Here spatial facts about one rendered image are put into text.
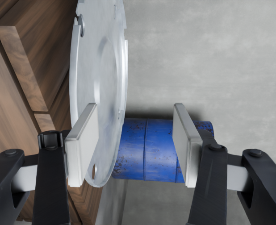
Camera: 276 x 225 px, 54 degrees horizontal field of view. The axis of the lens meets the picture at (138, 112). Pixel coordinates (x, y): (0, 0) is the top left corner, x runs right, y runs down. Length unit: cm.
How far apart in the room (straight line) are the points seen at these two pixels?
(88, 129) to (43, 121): 13
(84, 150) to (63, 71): 16
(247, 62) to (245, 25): 34
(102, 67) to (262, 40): 222
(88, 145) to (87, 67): 15
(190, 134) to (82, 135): 6
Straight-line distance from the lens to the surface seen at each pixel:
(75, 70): 26
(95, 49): 34
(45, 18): 28
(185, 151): 16
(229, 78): 264
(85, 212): 46
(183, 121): 17
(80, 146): 16
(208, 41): 242
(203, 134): 18
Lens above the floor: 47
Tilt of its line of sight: 6 degrees down
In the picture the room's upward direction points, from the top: 92 degrees clockwise
